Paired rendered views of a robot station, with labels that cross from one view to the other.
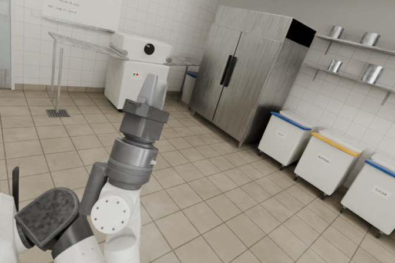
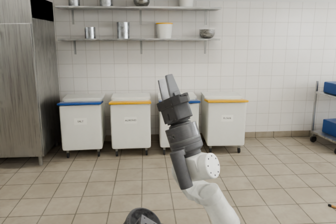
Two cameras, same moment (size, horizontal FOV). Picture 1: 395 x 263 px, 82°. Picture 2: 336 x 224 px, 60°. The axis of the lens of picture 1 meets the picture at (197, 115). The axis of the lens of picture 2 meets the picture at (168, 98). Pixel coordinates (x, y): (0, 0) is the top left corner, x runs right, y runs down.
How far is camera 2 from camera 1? 69 cm
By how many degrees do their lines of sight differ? 47
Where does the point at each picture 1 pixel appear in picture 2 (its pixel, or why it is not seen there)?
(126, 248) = (216, 186)
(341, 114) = (117, 75)
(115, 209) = (213, 160)
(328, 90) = (94, 58)
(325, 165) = (135, 124)
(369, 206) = not seen: hidden behind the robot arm
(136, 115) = (183, 103)
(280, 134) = (79, 121)
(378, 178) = not seen: hidden behind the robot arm
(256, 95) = (32, 94)
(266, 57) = (21, 46)
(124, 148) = (190, 126)
